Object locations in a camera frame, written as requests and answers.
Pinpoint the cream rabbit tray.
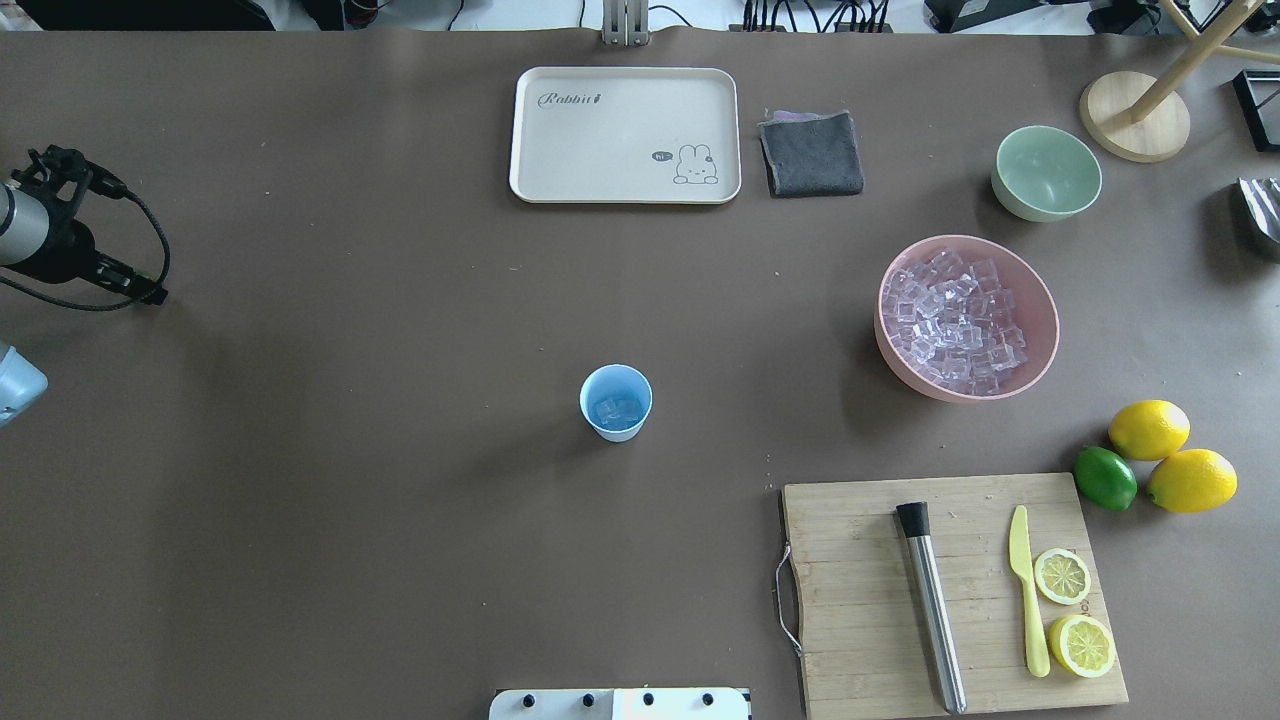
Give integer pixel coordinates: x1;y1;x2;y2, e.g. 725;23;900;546
508;67;742;204

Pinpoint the small blue cup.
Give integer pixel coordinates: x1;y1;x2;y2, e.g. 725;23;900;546
579;364;653;443

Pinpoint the yellow plastic knife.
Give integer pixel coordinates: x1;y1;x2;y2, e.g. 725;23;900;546
1007;505;1051;678

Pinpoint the white camera post base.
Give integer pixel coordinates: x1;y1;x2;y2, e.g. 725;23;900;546
488;685;753;719

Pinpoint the wooden cup tree stand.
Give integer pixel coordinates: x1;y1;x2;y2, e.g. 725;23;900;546
1078;1;1277;163

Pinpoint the pink bowl of ice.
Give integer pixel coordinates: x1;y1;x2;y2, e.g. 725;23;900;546
873;234;1060;402

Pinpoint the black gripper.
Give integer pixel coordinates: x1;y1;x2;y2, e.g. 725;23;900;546
5;145;168;306

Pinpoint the green ceramic bowl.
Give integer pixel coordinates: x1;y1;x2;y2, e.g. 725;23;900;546
989;126;1103;223

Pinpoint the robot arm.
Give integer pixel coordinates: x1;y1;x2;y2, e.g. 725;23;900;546
3;145;172;313

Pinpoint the wooden cutting board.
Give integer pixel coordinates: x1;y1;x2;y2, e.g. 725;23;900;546
782;473;1129;719

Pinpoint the lemon half slice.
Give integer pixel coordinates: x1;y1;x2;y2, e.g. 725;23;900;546
1032;547;1092;606

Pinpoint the yellow lemon far side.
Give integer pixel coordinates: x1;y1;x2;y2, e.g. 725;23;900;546
1146;448;1238;512

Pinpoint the aluminium frame post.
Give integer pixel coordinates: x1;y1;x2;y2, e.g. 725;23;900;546
602;0;650;47

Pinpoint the grey folded cloth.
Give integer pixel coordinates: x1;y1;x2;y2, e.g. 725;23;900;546
756;110;865;199

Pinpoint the steel ice scoop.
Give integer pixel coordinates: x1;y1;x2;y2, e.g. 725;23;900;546
1235;177;1279;264

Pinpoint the yellow lemon near lime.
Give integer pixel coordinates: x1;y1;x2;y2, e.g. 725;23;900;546
1108;398;1190;461

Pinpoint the green lime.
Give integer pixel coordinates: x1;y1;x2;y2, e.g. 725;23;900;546
1071;446;1139;511

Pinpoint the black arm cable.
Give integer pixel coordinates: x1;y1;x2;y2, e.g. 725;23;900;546
0;190;172;313

